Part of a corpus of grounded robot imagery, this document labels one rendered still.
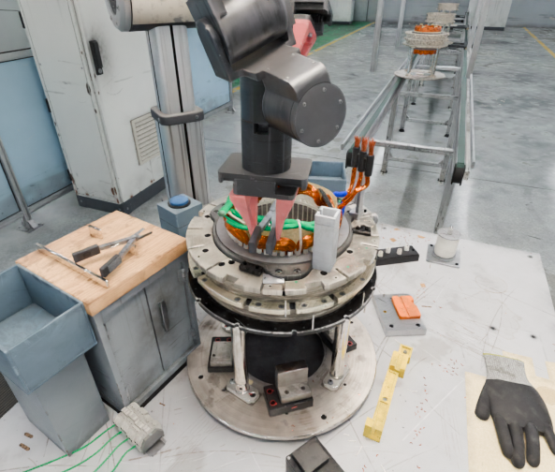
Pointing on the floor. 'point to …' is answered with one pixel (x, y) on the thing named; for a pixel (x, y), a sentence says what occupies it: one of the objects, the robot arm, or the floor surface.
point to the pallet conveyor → (460, 104)
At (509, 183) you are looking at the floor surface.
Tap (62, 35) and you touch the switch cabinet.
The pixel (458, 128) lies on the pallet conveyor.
